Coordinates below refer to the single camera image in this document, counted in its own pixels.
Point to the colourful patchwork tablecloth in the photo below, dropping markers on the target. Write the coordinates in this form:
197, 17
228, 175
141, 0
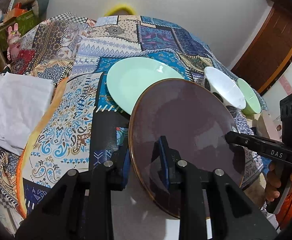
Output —
77, 53

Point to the dark wooden door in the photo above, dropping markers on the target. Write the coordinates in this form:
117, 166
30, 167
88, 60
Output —
270, 52

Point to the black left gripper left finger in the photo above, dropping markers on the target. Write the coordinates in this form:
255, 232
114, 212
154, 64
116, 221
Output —
111, 175

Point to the dark purple ceramic plate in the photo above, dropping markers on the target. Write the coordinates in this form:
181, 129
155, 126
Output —
194, 122

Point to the white folded cloth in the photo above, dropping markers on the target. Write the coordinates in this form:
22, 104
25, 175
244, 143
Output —
24, 99

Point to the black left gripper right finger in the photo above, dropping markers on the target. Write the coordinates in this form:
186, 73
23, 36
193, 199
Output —
178, 175

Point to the person's right hand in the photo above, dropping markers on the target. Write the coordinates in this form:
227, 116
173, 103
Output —
273, 183

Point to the mint green bowl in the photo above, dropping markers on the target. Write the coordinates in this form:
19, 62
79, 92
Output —
252, 103

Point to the white bowl with black spots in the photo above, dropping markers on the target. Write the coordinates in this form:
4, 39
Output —
224, 88

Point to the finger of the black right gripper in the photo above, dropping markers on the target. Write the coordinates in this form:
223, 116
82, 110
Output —
245, 140

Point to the mint green plate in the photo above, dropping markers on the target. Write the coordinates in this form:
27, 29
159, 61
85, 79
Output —
128, 78

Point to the pink rabbit figurine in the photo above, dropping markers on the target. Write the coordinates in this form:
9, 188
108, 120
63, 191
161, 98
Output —
13, 42

